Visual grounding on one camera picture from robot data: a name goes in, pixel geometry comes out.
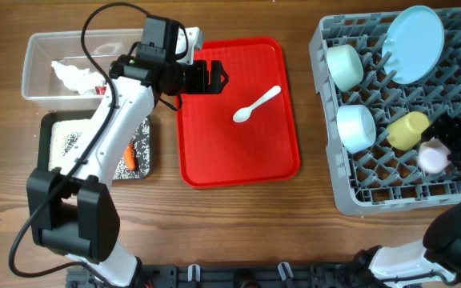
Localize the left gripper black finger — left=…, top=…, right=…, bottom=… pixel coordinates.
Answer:
left=210, top=60, right=229, bottom=80
left=210, top=78, right=229, bottom=94

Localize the white tissue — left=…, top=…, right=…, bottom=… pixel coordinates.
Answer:
left=51, top=61, right=106, bottom=95

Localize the yellow plastic cup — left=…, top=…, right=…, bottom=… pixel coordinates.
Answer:
left=387, top=111, right=430, bottom=150

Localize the black waste tray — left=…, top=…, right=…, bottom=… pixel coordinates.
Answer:
left=36, top=109, right=152, bottom=181

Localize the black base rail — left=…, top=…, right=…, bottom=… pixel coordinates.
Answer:
left=65, top=259, right=422, bottom=288

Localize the red plastic tray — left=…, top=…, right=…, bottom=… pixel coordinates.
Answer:
left=176, top=37, right=300, bottom=189

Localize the green bowl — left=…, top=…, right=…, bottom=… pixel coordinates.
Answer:
left=327, top=44, right=364, bottom=91

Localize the orange carrot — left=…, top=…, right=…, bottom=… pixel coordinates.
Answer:
left=123, top=142, right=136, bottom=171

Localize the white plastic spoon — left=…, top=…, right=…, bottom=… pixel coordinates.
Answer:
left=232, top=86, right=282, bottom=123

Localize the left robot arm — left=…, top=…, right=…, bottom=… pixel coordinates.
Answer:
left=22, top=54, right=229, bottom=287

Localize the clear plastic bin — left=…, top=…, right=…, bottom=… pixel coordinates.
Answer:
left=22, top=29, right=142, bottom=110

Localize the pink plastic cup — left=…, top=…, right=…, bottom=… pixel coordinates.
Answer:
left=417, top=138, right=451, bottom=174

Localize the red snack wrapper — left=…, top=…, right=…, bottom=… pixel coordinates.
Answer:
left=95, top=86, right=107, bottom=95

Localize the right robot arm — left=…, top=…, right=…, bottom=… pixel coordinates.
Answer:
left=347, top=114, right=461, bottom=287

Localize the light blue plate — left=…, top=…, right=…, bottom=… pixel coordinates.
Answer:
left=382, top=6, right=444, bottom=84

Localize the blue bowl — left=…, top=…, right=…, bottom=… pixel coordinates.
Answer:
left=336, top=105, right=376, bottom=154

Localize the grey dishwasher rack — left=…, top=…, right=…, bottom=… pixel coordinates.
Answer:
left=309, top=7, right=461, bottom=215

